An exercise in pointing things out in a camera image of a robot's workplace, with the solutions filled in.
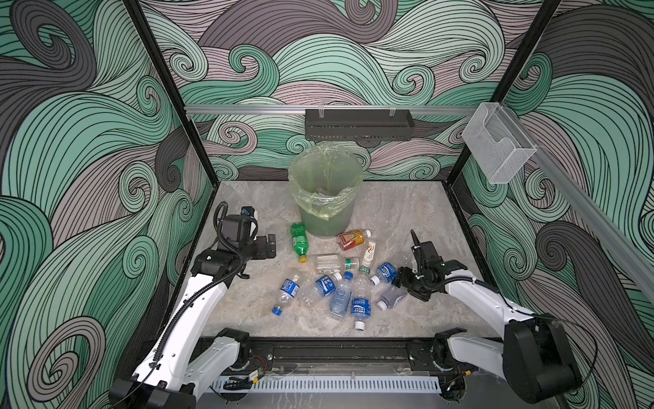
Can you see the black wall tray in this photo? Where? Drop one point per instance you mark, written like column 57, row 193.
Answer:
column 358, row 124

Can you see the aluminium back rail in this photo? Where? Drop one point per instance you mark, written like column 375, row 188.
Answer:
column 261, row 109

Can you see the aluminium right rail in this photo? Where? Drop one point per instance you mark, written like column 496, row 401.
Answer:
column 579, row 173

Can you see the clear bottle green cap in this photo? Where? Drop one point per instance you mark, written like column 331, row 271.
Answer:
column 336, row 263

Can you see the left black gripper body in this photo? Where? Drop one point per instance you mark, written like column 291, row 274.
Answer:
column 256, row 249

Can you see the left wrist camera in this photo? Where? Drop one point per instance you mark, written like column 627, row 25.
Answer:
column 237, row 229

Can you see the green bottle yellow cap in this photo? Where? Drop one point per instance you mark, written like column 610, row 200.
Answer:
column 300, row 241

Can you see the clear bottle blue label white cap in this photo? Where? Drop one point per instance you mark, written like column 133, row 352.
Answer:
column 321, row 288

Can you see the clear bottle blue label front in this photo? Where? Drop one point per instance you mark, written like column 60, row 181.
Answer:
column 360, row 306

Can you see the green plastic bin liner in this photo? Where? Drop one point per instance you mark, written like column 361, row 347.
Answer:
column 325, row 179

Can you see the grey mesh waste bin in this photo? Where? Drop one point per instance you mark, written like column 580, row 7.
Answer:
column 327, row 204

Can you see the clear bottle white picture label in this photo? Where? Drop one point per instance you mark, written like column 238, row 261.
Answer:
column 368, row 257

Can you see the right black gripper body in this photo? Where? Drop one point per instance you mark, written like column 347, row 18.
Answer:
column 415, row 285

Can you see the white slotted cable duct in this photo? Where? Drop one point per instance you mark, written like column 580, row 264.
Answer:
column 346, row 384

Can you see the red yellow tea bottle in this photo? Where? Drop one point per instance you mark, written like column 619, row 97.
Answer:
column 351, row 239

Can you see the aluminium rail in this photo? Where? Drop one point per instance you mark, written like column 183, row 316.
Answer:
column 261, row 109
column 579, row 173

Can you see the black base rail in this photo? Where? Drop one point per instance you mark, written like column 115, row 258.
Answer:
column 283, row 354

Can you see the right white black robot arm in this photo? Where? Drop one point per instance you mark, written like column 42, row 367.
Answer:
column 533, row 354

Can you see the clear blue tinted bottle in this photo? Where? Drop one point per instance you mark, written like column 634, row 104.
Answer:
column 341, row 297

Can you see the small bottle blue label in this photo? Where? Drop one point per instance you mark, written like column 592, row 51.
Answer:
column 385, row 274

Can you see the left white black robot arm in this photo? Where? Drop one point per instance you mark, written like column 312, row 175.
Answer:
column 170, row 376

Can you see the clear grey bottle white cap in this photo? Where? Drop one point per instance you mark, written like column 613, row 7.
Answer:
column 391, row 297

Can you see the clear plastic wall holder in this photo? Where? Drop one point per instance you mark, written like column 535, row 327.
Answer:
column 498, row 141

